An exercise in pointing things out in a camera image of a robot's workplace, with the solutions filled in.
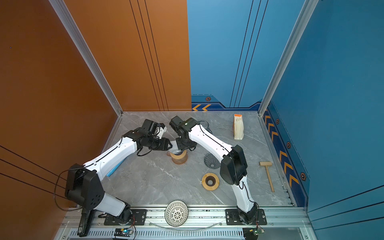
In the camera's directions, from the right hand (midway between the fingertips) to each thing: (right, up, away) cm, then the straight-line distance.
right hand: (183, 147), depth 85 cm
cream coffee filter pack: (+36, +12, +15) cm, 41 cm away
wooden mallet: (+50, -11, +6) cm, 52 cm away
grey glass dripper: (+17, -9, +5) cm, 20 cm away
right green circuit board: (+34, -39, -14) cm, 54 cm away
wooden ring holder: (+15, -20, 0) cm, 25 cm away
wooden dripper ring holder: (-3, -5, 0) cm, 6 cm away
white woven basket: (-2, -31, -11) cm, 33 cm away
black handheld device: (-45, -32, -14) cm, 57 cm away
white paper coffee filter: (-5, 0, +1) cm, 5 cm away
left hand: (-8, +2, 0) cm, 8 cm away
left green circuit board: (-28, -39, -14) cm, 50 cm away
